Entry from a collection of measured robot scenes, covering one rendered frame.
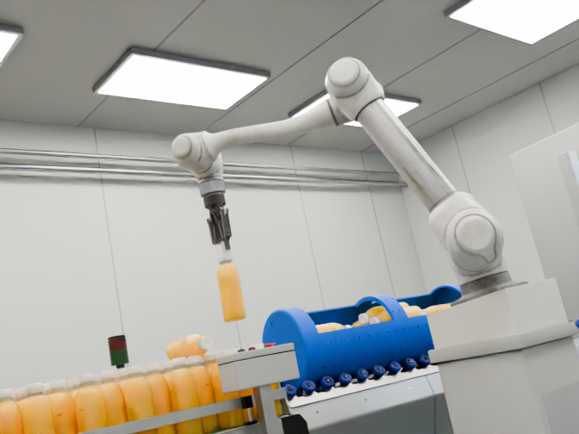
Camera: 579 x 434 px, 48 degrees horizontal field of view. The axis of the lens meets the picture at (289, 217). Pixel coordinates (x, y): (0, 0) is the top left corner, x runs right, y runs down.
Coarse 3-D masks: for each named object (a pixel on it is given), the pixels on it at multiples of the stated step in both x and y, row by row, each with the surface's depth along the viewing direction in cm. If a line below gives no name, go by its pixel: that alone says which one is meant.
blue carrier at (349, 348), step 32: (448, 288) 276; (288, 320) 221; (320, 320) 249; (352, 320) 258; (416, 320) 242; (320, 352) 216; (352, 352) 224; (384, 352) 232; (416, 352) 242; (320, 384) 223
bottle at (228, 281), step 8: (224, 264) 221; (232, 264) 222; (224, 272) 219; (232, 272) 219; (224, 280) 218; (232, 280) 218; (224, 288) 218; (232, 288) 217; (240, 288) 220; (224, 296) 217; (232, 296) 217; (240, 296) 219; (224, 304) 217; (232, 304) 216; (240, 304) 217; (224, 312) 217; (232, 312) 216; (240, 312) 216; (224, 320) 218; (232, 320) 220
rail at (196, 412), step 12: (252, 396) 191; (276, 396) 195; (192, 408) 181; (204, 408) 183; (216, 408) 184; (228, 408) 186; (144, 420) 173; (156, 420) 175; (168, 420) 176; (180, 420) 178; (84, 432) 165; (96, 432) 166; (108, 432) 168; (120, 432) 169; (132, 432) 171
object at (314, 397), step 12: (576, 336) 290; (408, 372) 237; (420, 372) 239; (432, 372) 241; (348, 384) 222; (360, 384) 224; (372, 384) 226; (384, 384) 228; (312, 396) 213; (324, 396) 214; (336, 396) 216
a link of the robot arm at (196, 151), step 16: (320, 112) 219; (240, 128) 214; (256, 128) 216; (272, 128) 218; (288, 128) 220; (304, 128) 222; (320, 128) 222; (176, 144) 208; (192, 144) 207; (208, 144) 211; (224, 144) 212; (240, 144) 216; (176, 160) 211; (192, 160) 209; (208, 160) 213
